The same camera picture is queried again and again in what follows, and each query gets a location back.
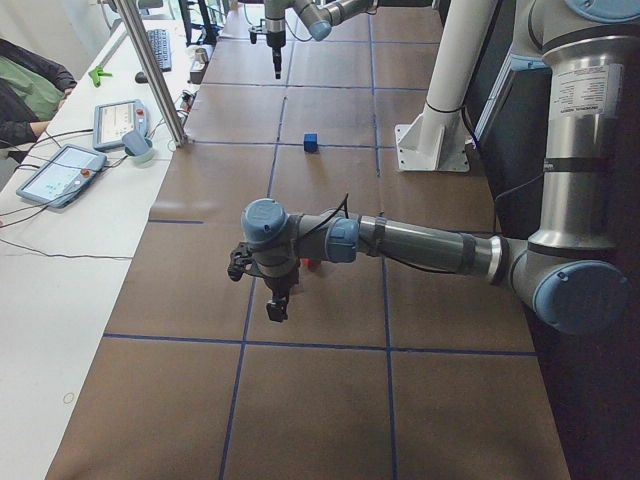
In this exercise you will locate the far teach pendant tablet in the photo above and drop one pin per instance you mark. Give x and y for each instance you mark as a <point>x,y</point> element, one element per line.
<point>113,121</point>

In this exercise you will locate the green plastic clamp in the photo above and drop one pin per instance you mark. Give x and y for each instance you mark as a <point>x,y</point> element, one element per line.
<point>96,75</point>

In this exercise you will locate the near teach pendant tablet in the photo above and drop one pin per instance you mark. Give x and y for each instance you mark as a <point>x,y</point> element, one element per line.
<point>62,178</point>

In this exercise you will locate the light blue plastic cup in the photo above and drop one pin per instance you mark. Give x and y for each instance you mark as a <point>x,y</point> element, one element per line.
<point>137,147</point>

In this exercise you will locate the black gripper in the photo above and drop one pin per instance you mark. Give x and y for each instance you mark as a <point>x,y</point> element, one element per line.
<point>274,39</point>
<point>277,285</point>

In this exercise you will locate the teach pendant tablet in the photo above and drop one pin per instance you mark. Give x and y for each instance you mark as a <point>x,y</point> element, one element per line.
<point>62,178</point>
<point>113,121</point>

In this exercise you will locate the red wooden block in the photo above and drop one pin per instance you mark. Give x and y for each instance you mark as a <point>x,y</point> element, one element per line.
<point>310,264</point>

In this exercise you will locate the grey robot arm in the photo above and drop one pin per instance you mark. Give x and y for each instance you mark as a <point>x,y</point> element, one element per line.
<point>560,272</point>
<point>319,21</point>

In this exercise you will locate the white camera post base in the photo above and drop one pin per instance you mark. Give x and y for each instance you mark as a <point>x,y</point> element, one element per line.
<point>435,140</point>

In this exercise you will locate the blue wooden block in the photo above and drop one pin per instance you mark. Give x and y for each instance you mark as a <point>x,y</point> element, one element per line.
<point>310,142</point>

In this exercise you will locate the seated person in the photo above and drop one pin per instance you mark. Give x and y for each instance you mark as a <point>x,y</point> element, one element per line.
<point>33,89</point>

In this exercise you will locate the black computer keyboard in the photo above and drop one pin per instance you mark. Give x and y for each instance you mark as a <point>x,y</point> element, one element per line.
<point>159,40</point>

